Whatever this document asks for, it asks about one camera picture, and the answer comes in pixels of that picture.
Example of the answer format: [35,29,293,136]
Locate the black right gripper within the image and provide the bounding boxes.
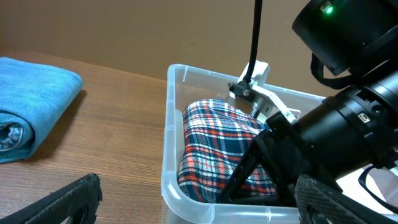
[219,112,342,205]

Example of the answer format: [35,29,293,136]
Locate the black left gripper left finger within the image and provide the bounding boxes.
[1,173,103,224]

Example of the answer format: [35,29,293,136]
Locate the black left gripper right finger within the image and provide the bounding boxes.
[294,174,397,224]

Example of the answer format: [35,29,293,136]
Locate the plaid flannel shirt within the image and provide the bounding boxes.
[177,99,268,203]

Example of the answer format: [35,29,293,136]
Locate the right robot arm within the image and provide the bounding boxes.
[219,0,397,206]

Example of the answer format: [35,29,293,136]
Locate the clear plastic storage bin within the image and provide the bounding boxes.
[160,63,398,224]

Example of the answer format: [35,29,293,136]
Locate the folded blue jeans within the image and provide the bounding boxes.
[1,57,83,164]

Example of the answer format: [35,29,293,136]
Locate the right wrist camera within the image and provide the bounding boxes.
[225,60,301,123]

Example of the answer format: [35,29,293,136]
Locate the black right camera cable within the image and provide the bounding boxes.
[244,0,264,85]

